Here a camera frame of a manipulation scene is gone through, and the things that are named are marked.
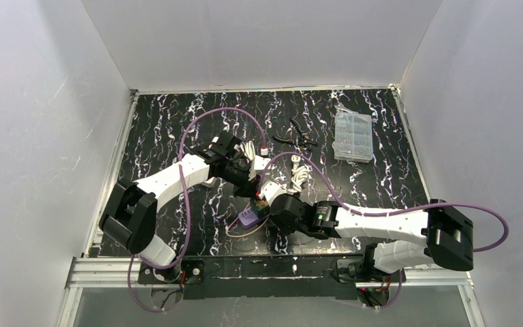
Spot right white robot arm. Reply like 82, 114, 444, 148
268, 193, 474, 274

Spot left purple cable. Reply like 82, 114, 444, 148
127, 107, 269, 313

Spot black pliers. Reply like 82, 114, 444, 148
272, 118, 318, 149

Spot purple cable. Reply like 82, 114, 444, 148
257, 152, 509, 309
127, 107, 269, 313

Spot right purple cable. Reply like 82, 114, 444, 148
257, 152, 509, 309

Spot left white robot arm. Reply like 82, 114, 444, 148
99, 132, 269, 269

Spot clear plastic parts box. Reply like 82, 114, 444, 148
332, 109, 373, 163

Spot white tiger power strip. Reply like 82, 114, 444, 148
201, 177, 217, 188

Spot pink charger with cable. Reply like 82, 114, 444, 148
225, 204, 269, 238

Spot purple power strip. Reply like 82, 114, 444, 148
238, 206, 270, 228

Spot white plug with cord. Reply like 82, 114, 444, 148
288, 155, 311, 193

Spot green power adapter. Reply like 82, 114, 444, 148
251, 200, 270, 215

